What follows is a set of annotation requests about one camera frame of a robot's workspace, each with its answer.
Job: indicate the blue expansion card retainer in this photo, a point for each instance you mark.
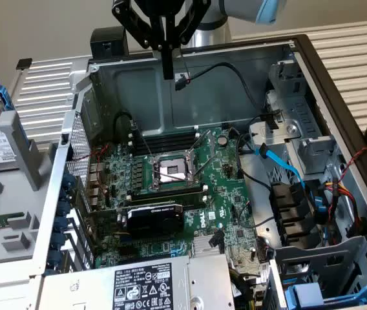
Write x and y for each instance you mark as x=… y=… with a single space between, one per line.
x=61 y=209

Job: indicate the black RAM slot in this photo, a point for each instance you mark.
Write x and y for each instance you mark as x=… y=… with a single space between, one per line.
x=170 y=138
x=190 y=204
x=170 y=146

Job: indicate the silver optical drive bay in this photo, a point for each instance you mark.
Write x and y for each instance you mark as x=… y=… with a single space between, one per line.
x=299 y=109

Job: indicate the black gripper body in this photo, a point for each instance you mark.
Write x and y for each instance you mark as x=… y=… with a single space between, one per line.
x=170 y=6

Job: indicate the green Dell motherboard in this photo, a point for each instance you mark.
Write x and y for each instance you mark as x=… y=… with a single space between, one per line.
x=222 y=181

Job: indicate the black plastic bracket box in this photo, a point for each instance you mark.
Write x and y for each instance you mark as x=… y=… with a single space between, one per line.
x=109 y=38

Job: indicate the thin metal locking lever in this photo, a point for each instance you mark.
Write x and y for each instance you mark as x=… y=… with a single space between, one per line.
x=174 y=177
x=144 y=143

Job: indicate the empty blue disk carrier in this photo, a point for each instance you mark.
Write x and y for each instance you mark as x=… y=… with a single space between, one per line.
x=306 y=294

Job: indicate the black graphics card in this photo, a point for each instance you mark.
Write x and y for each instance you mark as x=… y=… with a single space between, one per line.
x=154 y=223

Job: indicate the white label tag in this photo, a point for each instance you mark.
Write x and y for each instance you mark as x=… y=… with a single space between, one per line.
x=263 y=274

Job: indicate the metal socket cover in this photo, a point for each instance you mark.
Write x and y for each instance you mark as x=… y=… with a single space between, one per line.
x=210 y=142

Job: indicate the open metal PC case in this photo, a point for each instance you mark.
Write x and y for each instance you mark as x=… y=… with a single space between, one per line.
x=138 y=97

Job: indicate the CPU socket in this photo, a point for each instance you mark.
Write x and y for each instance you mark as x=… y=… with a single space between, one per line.
x=170 y=168

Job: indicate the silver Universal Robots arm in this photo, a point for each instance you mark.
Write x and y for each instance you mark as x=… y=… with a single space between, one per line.
x=212 y=35

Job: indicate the silver finned heatsink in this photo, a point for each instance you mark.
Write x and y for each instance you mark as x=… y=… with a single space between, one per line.
x=201 y=246

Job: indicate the silver coin cell battery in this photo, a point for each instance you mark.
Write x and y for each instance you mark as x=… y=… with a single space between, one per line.
x=223 y=140

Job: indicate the grey plastic parts rack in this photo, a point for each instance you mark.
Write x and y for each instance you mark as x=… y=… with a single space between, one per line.
x=12 y=181

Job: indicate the silver power supply unit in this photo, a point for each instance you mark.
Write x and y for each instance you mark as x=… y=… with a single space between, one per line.
x=83 y=284

